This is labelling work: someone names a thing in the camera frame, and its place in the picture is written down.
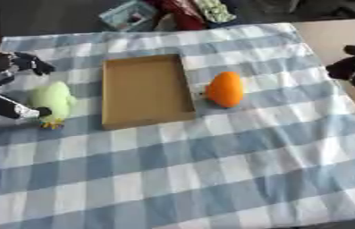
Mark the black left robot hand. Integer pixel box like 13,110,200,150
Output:
0,51,57,120

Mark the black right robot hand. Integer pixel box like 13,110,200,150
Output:
324,44,355,120

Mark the shallow tan cardboard box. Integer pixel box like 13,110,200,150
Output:
100,53,198,131

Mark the light green plush toy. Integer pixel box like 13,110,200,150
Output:
27,81,79,131

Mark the orange plush toy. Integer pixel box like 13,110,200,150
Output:
200,71,246,109

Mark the green and white patterned cloth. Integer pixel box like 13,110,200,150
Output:
192,0,239,23

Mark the teal and white package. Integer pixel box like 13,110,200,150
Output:
97,0,160,32

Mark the dark red bag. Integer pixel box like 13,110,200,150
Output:
147,0,208,31

